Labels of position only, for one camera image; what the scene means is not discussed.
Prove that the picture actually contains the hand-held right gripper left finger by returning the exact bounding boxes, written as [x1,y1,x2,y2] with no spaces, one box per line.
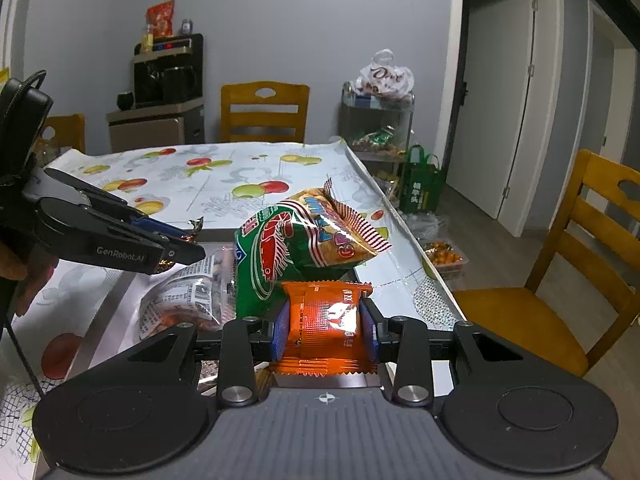
[116,301,292,407]

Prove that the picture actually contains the clear plastic bag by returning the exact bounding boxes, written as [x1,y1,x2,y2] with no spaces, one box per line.
[400,210,451,241]

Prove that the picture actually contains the orange snack packet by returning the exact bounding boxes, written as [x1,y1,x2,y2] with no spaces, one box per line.
[267,280,379,377]

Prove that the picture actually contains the clear box of small oranges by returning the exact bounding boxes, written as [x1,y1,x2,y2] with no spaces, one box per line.
[421,240,471,278]

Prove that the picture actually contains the white plastic bag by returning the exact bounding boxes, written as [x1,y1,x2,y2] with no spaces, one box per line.
[356,49,415,100]

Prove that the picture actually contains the black water dispenser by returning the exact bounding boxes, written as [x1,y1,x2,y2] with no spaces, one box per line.
[106,33,207,153]

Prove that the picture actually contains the black cable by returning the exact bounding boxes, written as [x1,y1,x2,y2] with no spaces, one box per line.
[0,270,43,398]

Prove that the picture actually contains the foil candy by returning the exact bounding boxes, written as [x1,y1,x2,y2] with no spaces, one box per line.
[159,216,206,272]

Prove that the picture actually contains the red snack bag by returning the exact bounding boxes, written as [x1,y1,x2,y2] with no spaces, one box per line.
[146,0,176,38]

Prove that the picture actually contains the green tote bag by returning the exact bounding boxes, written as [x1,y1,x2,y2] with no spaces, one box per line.
[398,144,447,213]

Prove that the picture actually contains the green shrimp chip bag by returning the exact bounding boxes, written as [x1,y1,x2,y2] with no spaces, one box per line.
[234,177,393,320]

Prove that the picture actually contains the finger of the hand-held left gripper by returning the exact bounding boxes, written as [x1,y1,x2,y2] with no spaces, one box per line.
[35,166,189,242]
[37,196,207,277]

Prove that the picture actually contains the person's left hand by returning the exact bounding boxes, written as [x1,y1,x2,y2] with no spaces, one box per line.
[0,241,58,318]

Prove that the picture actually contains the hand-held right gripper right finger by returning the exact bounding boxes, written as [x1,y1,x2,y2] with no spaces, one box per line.
[359,298,534,408]

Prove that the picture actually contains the wooden chair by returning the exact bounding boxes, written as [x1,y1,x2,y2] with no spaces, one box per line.
[42,114,86,156]
[450,149,640,378]
[220,81,311,143]

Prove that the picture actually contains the white printed snack packet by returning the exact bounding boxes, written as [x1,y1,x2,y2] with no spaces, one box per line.
[200,247,237,291]

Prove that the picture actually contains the white door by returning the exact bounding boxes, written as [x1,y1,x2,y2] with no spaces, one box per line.
[589,25,617,233]
[445,0,538,221]

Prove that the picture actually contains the clear printed snack packet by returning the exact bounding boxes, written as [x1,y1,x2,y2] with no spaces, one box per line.
[139,265,228,342]

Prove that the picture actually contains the fruit print tablecloth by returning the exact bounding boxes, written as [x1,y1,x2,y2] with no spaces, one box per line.
[0,141,468,461]

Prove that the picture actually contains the green candy packets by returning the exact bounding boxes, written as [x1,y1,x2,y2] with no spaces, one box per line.
[352,127,406,153]

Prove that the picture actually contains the metal cart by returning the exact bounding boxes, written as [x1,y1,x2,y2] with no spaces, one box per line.
[341,81,417,163]

